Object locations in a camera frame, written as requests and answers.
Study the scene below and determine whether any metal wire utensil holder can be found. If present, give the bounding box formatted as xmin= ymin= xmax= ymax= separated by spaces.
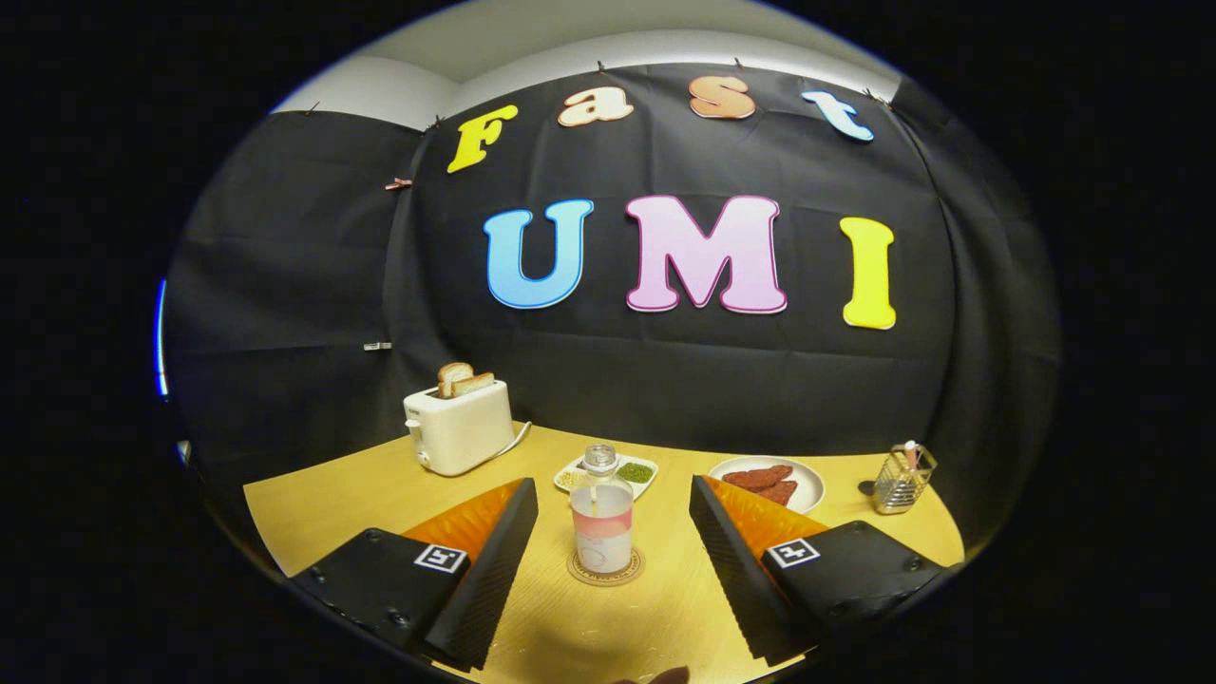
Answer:
xmin=871 ymin=441 xmax=939 ymax=516

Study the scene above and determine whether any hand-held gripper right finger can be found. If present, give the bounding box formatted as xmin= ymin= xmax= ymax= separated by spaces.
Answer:
xmin=689 ymin=475 xmax=951 ymax=666

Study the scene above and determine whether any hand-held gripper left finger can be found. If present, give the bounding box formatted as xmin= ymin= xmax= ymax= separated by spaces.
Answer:
xmin=290 ymin=478 xmax=540 ymax=671

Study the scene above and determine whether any white divided dish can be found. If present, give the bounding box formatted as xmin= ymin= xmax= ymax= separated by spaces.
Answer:
xmin=554 ymin=454 xmax=659 ymax=502

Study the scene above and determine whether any cream toaster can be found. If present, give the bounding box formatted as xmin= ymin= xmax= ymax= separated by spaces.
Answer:
xmin=403 ymin=380 xmax=516 ymax=478

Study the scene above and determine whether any white round plate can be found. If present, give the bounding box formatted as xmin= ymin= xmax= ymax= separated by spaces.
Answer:
xmin=709 ymin=456 xmax=827 ymax=515

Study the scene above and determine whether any round wooden coaster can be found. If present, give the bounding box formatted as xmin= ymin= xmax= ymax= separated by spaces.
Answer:
xmin=567 ymin=546 xmax=646 ymax=587

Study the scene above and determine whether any wooden table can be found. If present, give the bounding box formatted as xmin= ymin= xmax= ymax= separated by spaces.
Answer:
xmin=243 ymin=423 xmax=965 ymax=684

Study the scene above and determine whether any clear juice bottle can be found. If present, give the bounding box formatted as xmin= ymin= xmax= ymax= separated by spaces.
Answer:
xmin=570 ymin=443 xmax=635 ymax=575

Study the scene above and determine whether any black backdrop cloth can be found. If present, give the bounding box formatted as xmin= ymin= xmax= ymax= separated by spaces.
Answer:
xmin=161 ymin=62 xmax=1060 ymax=552

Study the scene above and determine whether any white toaster cable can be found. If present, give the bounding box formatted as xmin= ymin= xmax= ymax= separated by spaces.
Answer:
xmin=489 ymin=421 xmax=533 ymax=463

